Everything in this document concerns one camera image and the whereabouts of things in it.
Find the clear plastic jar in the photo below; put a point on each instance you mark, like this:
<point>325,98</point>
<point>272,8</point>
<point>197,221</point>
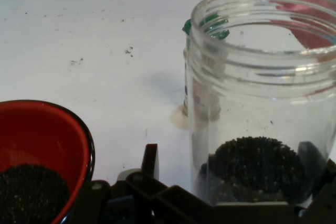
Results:
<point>262,98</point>
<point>257,166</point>

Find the black seeds pile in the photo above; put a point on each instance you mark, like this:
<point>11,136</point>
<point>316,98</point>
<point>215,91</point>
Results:
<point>29,192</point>

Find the spice bottle with green cap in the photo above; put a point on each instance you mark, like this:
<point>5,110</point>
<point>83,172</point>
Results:
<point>187,27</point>

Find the red bowl with black rim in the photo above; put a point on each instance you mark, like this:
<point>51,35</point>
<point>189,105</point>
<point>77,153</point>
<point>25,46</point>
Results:
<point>39,134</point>

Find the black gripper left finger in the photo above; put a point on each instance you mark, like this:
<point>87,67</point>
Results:
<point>149,161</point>

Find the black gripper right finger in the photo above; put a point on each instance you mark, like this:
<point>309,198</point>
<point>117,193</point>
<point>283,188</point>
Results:
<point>328,195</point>

